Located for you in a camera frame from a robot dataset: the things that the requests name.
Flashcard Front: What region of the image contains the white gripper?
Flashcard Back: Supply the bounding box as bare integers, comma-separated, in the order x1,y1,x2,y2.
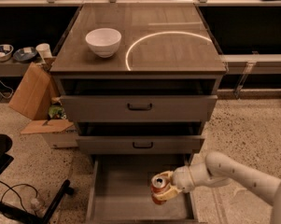
152,166,195,202

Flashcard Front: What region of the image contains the red coke can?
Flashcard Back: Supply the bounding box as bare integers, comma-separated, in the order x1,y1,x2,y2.
150,175,170,205

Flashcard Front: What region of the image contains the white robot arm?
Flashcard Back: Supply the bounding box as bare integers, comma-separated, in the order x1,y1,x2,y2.
150,151,281,224

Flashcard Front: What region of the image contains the grey bottom drawer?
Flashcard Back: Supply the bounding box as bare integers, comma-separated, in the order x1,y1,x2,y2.
85,155,197,224

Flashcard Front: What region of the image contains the grey drawer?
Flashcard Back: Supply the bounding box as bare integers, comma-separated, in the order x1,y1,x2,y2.
61,95,218,122
77,135,204,155
85,155,197,224

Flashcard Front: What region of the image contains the grey middle drawer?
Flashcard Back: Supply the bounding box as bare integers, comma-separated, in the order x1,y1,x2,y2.
77,135,204,155

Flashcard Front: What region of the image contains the grey drawer cabinet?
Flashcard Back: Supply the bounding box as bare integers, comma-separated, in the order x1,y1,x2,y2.
49,2,228,224

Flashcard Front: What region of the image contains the grey top drawer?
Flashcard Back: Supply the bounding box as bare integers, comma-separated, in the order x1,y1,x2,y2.
61,95,218,122

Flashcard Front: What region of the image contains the clear plastic bottle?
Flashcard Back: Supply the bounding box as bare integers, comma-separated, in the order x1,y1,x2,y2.
31,197,46,217

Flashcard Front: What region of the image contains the green snack bag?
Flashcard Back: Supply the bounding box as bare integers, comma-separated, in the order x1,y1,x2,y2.
48,105,66,119

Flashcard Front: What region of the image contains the white ceramic bowl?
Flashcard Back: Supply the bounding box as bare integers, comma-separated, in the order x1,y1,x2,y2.
85,28,121,58

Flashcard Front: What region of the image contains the open cardboard box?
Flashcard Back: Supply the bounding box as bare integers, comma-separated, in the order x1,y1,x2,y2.
8,63,77,148

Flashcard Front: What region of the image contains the white paper cup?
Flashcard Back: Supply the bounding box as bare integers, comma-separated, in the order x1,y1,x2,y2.
36,43,52,59

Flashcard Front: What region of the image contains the blue patterned bowl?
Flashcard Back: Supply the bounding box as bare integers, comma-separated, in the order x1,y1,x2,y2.
0,44,14,62

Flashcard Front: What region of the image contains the black cable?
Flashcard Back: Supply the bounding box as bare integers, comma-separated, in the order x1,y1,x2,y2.
0,178,40,213

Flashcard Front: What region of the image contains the grey wall shelf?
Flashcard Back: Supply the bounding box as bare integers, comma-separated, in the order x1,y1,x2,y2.
0,57,55,77

